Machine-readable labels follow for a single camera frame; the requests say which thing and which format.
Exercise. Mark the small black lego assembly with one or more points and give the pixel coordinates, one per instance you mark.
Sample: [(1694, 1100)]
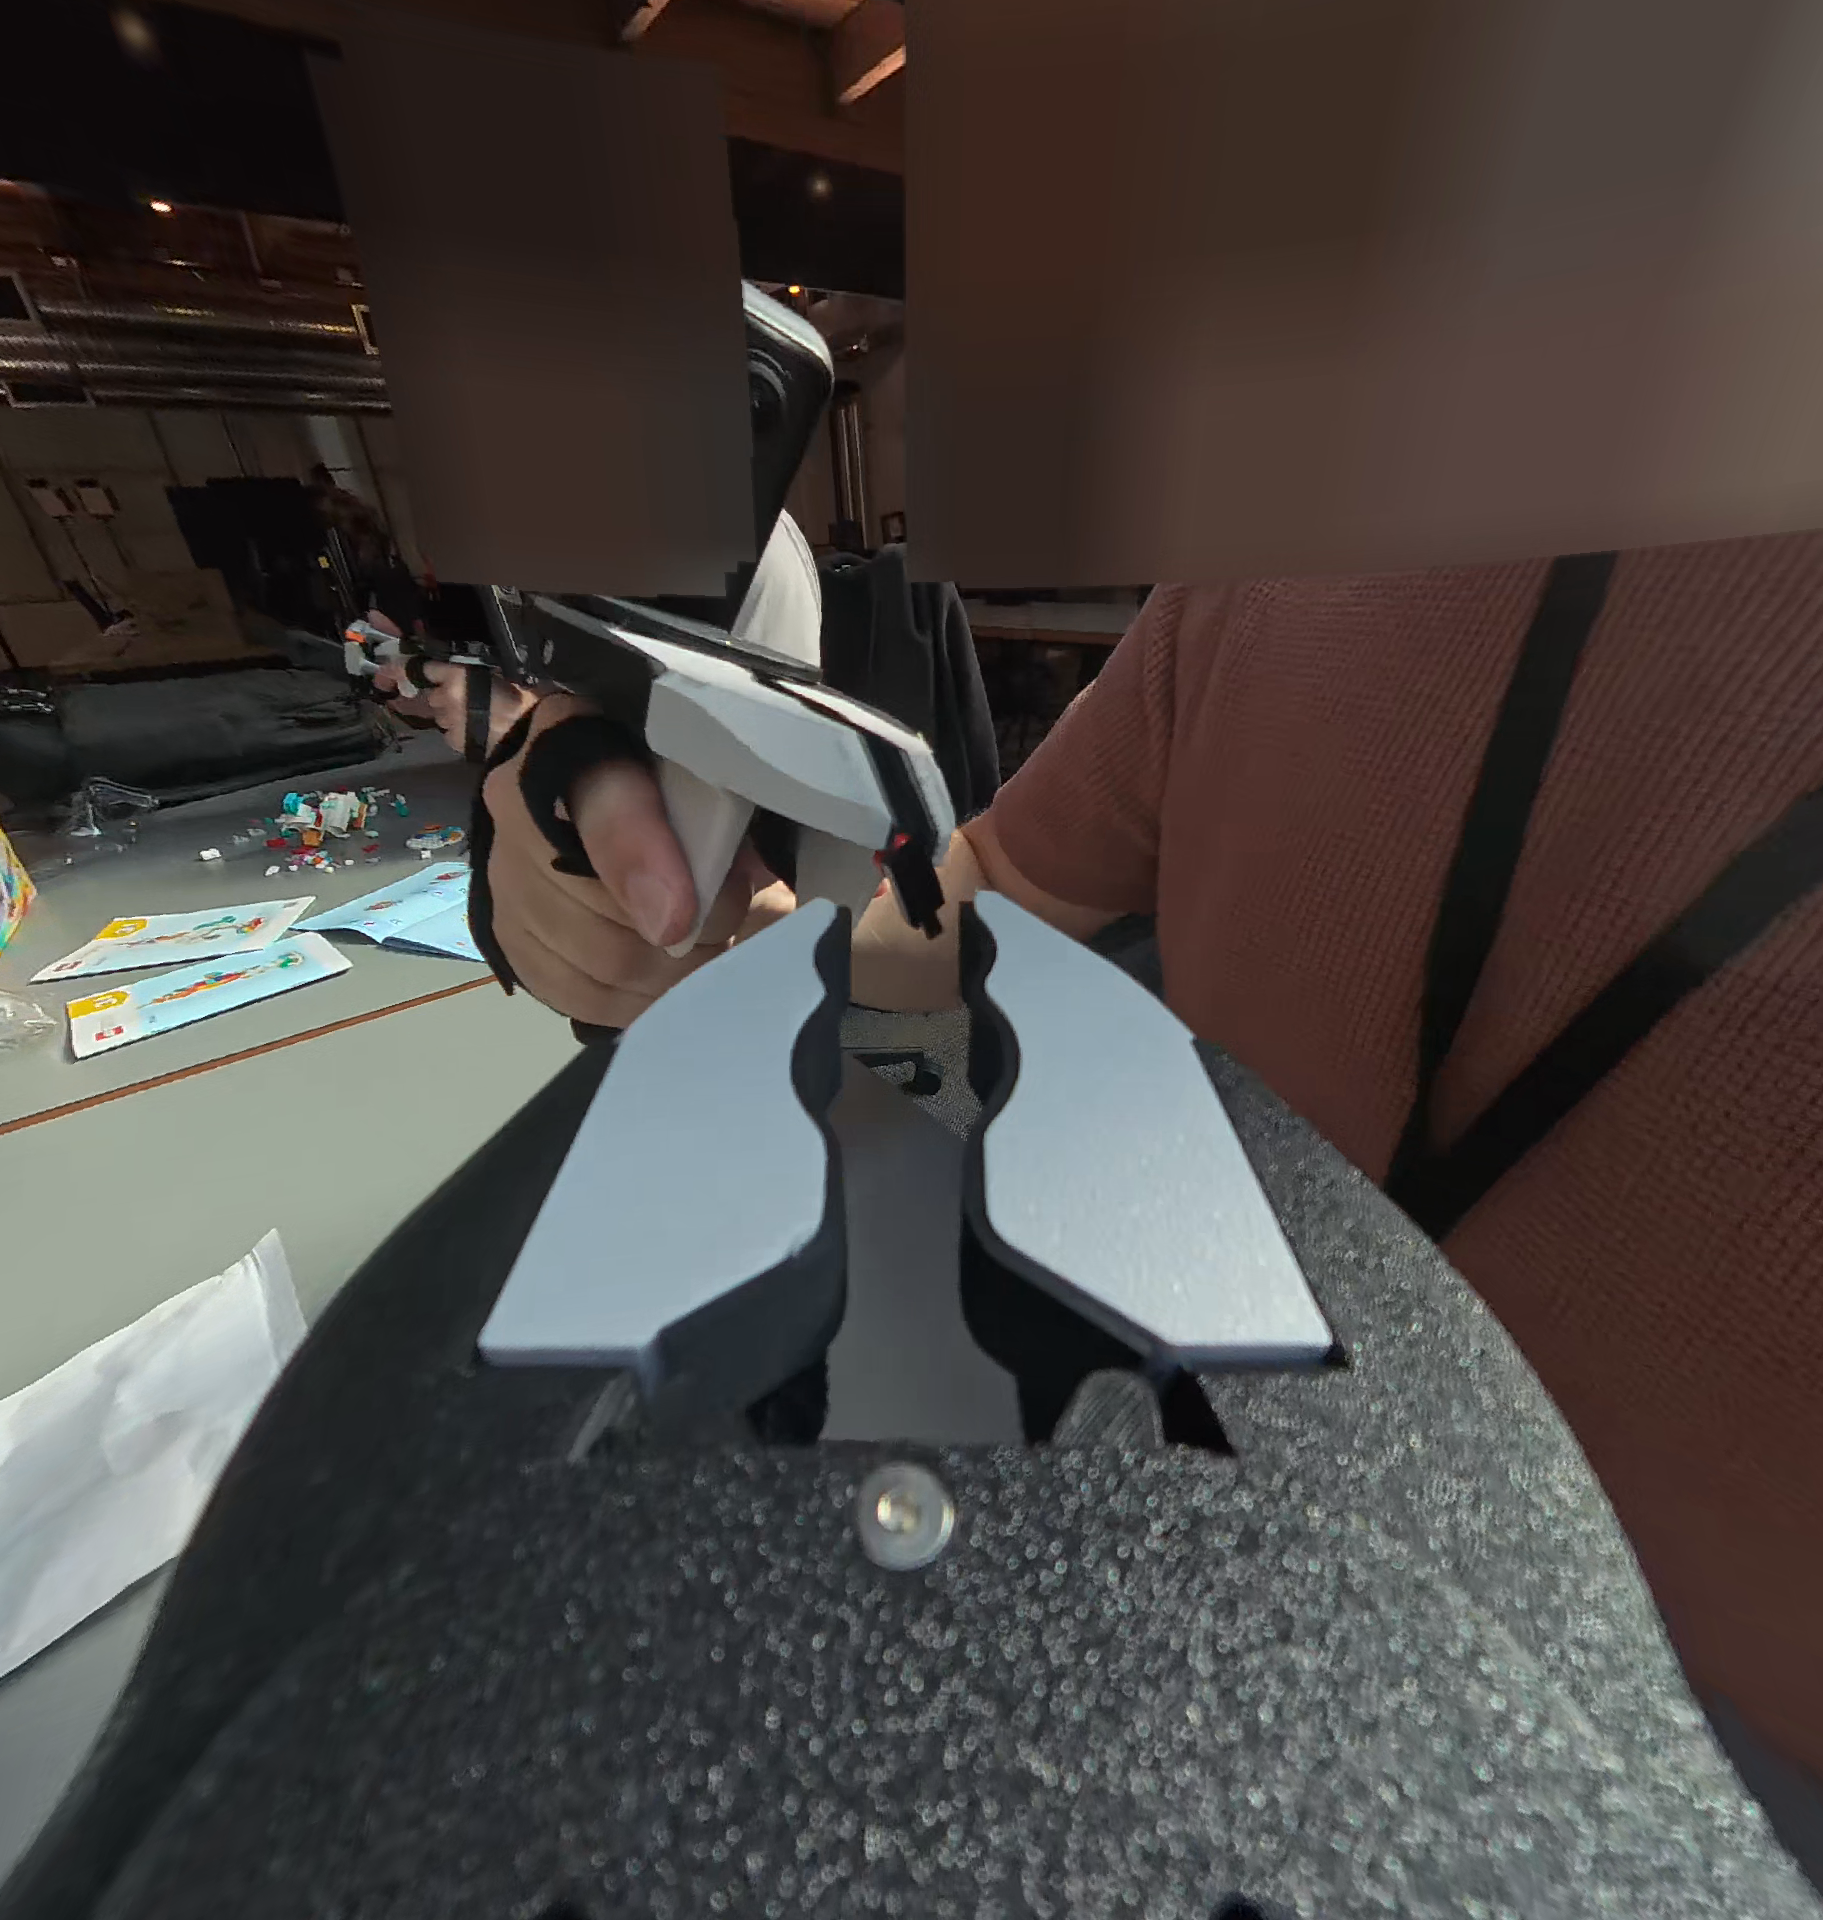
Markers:
[(926, 901)]

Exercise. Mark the pile of loose lego bricks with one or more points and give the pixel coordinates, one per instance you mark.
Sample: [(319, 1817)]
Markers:
[(333, 824)]

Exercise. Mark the black duffel bag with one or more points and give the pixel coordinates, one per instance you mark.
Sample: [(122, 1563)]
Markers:
[(177, 735)]

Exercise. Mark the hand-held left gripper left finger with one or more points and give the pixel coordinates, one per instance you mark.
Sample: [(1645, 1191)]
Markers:
[(672, 1184)]

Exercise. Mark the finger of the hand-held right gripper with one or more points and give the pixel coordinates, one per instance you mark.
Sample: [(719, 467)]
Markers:
[(761, 745), (905, 774)]

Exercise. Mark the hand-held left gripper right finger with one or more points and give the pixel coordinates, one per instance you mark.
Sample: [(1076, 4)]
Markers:
[(1134, 1184)]

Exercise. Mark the black jacket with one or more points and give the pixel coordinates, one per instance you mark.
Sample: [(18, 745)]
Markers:
[(912, 644)]

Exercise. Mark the flat empty white paper bag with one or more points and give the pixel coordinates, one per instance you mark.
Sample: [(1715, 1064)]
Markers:
[(101, 1454)]

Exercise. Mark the metal ventilation duct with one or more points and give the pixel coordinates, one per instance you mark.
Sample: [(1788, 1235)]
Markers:
[(177, 352)]

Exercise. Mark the person's right hand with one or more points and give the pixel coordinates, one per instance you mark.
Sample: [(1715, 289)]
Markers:
[(626, 855)]

